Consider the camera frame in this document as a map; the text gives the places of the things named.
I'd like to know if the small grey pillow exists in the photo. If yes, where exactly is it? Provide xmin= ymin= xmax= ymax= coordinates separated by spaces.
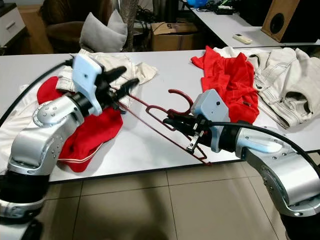
xmin=107 ymin=9 xmax=128 ymax=36

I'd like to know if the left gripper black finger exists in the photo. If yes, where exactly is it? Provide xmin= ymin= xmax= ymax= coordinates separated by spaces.
xmin=116 ymin=78 xmax=140 ymax=100
xmin=104 ymin=66 xmax=128 ymax=83

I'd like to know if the red wire clothes hanger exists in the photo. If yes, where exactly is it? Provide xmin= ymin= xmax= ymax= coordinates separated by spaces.
xmin=120 ymin=89 xmax=212 ymax=166

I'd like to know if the white cloth garment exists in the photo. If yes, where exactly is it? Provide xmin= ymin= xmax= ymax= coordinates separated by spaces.
xmin=0 ymin=97 xmax=41 ymax=171

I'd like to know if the bright red shirt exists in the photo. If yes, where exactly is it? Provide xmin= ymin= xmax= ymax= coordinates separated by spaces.
xmin=191 ymin=45 xmax=261 ymax=124

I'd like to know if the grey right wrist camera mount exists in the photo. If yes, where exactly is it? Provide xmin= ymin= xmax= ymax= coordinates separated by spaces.
xmin=191 ymin=89 xmax=231 ymax=153

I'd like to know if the red shorts white stripe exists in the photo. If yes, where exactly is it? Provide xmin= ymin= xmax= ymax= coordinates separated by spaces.
xmin=36 ymin=75 xmax=124 ymax=173

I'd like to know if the wooden loudspeaker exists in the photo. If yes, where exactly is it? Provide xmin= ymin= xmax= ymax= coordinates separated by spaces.
xmin=261 ymin=0 xmax=320 ymax=43

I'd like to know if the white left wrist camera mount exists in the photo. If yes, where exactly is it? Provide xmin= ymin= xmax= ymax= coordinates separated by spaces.
xmin=72 ymin=54 xmax=105 ymax=117

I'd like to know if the white table black frame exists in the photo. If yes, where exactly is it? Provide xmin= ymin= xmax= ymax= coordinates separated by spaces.
xmin=0 ymin=46 xmax=320 ymax=183

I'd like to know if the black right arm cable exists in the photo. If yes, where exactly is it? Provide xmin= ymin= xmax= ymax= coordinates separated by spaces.
xmin=210 ymin=121 xmax=320 ymax=166

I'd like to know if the white remote control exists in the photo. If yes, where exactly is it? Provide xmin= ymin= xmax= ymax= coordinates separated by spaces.
xmin=232 ymin=33 xmax=255 ymax=45

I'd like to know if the brown armchair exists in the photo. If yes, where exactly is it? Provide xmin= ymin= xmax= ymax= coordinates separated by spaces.
xmin=41 ymin=0 xmax=111 ymax=53

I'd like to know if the white drawer cabinet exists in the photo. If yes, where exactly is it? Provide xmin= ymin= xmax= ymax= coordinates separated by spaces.
xmin=0 ymin=4 xmax=26 ymax=48

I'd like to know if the grey textured pole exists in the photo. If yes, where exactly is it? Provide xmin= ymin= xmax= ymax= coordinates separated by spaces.
xmin=120 ymin=0 xmax=140 ymax=52

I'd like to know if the large grey pillow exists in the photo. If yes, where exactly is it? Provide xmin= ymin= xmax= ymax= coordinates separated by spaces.
xmin=79 ymin=12 xmax=127 ymax=54

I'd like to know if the cream denim garment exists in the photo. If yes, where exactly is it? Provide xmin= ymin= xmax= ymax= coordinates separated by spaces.
xmin=212 ymin=46 xmax=320 ymax=130

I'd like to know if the open brown cardboard box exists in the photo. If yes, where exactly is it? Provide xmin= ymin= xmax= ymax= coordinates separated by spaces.
xmin=150 ymin=22 xmax=201 ymax=52

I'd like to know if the long white desk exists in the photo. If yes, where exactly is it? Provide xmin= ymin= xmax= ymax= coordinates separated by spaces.
xmin=185 ymin=4 xmax=320 ymax=49

